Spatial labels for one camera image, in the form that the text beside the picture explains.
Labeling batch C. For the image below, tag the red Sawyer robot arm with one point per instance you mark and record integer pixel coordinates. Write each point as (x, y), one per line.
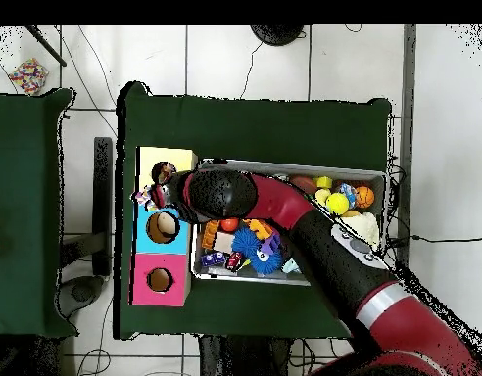
(284, 199)

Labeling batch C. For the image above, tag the wooden box with three holes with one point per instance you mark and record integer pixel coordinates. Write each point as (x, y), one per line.
(145, 243)

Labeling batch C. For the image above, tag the black upright panel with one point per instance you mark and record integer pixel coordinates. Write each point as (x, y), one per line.
(102, 203)

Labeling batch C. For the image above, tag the wooden block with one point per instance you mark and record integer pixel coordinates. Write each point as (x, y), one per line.
(224, 242)

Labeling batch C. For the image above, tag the long orange toy brick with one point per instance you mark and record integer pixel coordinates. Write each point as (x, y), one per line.
(258, 228)

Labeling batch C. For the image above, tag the dark green table cloth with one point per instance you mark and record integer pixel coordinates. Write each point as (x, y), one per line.
(245, 125)
(25, 235)

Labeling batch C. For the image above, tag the yellow ball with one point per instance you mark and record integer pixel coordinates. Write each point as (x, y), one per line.
(337, 203)

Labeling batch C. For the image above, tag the multicoloured speckled cloth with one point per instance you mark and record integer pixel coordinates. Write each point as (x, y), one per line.
(29, 75)

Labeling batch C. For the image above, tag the black rod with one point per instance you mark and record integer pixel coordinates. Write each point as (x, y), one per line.
(45, 45)

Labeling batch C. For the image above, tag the black round stand base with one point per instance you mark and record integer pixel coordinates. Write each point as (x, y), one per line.
(277, 34)

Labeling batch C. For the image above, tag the cream knitted cloth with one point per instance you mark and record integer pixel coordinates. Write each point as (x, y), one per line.
(364, 229)

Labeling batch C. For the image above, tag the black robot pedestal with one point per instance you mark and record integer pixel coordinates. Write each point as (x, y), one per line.
(241, 358)

